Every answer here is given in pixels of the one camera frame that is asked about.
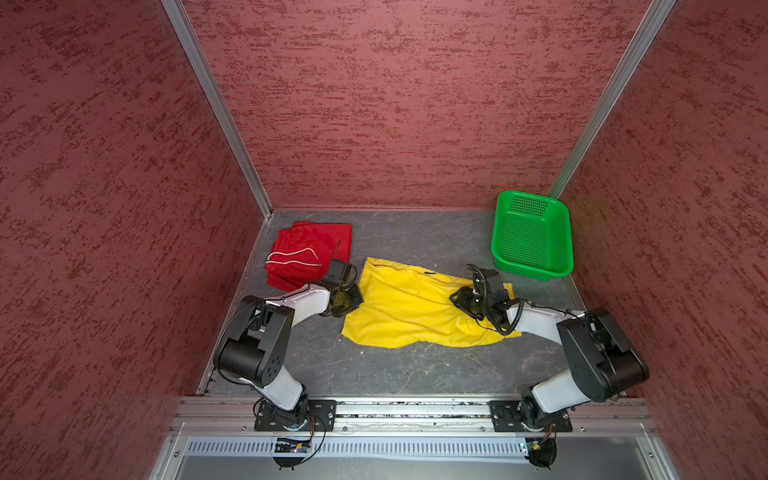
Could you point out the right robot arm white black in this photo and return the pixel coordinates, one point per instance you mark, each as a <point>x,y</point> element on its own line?
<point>602,361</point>

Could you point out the green plastic basket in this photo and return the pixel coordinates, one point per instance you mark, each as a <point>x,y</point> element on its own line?
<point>532,236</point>

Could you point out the red shorts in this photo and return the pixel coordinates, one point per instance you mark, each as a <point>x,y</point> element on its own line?
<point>302,254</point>

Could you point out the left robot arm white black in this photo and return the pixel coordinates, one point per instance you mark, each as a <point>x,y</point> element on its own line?
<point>252,349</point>

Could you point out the left small circuit board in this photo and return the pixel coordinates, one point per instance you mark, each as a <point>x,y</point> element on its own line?
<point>293,446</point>

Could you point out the aluminium corner post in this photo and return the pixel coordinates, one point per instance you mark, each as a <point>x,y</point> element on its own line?
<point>648,28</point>
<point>193,50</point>

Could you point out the yellow shorts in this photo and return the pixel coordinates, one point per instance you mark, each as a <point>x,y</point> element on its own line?
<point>405,304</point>

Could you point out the small circuit board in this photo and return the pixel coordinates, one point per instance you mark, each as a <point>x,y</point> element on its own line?
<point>293,446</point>
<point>542,453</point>

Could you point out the slotted cable duct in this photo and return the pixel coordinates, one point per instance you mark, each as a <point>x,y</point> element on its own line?
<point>417,448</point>

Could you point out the aluminium mounting rail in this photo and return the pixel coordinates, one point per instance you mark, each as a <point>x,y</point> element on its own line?
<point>430,416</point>

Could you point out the left aluminium corner post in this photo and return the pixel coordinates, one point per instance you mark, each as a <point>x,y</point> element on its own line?
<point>193,50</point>

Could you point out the right small circuit board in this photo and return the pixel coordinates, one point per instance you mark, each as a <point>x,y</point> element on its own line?
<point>542,453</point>

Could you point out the right aluminium corner post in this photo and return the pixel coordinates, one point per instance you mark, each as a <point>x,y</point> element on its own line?
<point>648,28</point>

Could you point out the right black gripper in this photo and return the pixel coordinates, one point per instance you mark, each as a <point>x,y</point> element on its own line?
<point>461,300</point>

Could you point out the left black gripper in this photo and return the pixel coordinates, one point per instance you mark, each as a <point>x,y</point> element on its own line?
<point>357,300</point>

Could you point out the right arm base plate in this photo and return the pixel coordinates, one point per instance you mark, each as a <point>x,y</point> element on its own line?
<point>510,415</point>

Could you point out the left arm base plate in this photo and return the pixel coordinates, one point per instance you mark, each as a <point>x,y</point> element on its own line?
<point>321,415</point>

